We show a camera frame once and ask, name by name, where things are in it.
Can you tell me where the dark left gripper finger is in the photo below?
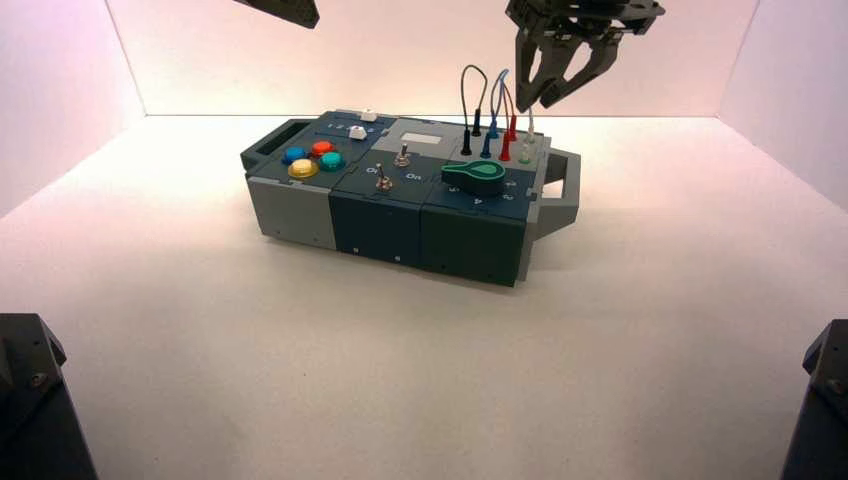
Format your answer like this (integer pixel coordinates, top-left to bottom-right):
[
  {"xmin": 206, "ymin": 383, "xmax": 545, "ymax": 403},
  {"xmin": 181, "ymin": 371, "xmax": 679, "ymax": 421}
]
[{"xmin": 231, "ymin": 0, "xmax": 321, "ymax": 30}]

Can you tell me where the red wire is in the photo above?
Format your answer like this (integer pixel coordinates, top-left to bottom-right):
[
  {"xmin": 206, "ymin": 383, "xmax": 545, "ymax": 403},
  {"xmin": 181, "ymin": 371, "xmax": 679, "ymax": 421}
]
[{"xmin": 498, "ymin": 82, "xmax": 520, "ymax": 164}]

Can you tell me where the black wire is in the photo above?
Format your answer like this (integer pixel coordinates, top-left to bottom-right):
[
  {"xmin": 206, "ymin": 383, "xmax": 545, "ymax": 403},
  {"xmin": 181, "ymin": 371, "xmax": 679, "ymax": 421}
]
[{"xmin": 459, "ymin": 64, "xmax": 490, "ymax": 158}]

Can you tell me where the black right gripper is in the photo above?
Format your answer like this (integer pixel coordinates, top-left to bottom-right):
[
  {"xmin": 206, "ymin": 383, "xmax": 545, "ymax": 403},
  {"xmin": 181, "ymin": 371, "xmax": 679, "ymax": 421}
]
[{"xmin": 504, "ymin": 0, "xmax": 667, "ymax": 115}]

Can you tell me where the blue wire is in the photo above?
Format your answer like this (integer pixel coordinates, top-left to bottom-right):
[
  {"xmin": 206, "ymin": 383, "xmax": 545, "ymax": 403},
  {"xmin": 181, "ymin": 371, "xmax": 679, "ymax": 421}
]
[{"xmin": 479, "ymin": 68, "xmax": 512, "ymax": 160}]

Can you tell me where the dark rotary knob green outline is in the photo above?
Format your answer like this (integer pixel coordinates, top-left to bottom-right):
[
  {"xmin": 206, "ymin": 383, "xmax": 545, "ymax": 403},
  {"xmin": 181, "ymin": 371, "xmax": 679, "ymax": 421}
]
[{"xmin": 440, "ymin": 159, "xmax": 507, "ymax": 198}]

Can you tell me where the white wire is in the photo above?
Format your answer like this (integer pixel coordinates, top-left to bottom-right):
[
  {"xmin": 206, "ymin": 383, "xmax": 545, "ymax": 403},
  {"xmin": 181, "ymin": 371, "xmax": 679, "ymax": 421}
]
[{"xmin": 519, "ymin": 105, "xmax": 539, "ymax": 164}]

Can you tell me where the teal and grey control box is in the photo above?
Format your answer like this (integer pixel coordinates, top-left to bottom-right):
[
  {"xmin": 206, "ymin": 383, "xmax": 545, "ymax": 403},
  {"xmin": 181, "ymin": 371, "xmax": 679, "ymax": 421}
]
[{"xmin": 239, "ymin": 109, "xmax": 583, "ymax": 289}]

